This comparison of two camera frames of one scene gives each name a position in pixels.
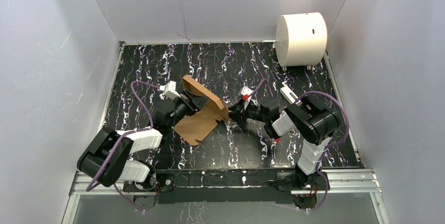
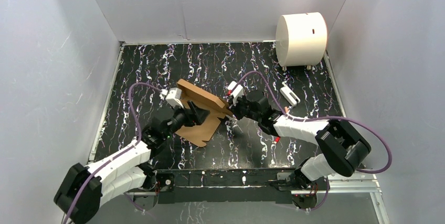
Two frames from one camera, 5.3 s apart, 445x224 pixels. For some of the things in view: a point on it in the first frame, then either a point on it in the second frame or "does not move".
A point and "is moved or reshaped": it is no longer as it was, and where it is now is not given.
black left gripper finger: x=198 y=102 -> x=198 y=115
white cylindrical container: x=300 y=39 does not move
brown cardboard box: x=199 y=124 is moved or reshaped
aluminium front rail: x=356 y=182 does not move
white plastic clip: x=285 y=91 does not move
